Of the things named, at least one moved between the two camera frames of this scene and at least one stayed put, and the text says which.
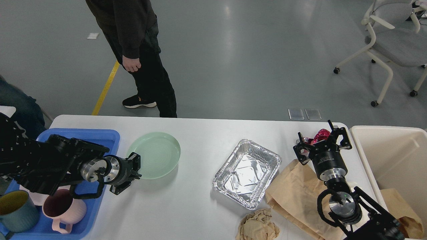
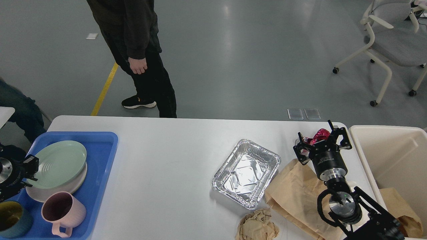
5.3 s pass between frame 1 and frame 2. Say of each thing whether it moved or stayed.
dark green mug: moved
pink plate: moved
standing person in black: stayed
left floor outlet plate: stayed
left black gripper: moved
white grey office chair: stayed
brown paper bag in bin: stayed
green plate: moved
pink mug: stayed
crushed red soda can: stayed
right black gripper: stayed
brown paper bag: stayed
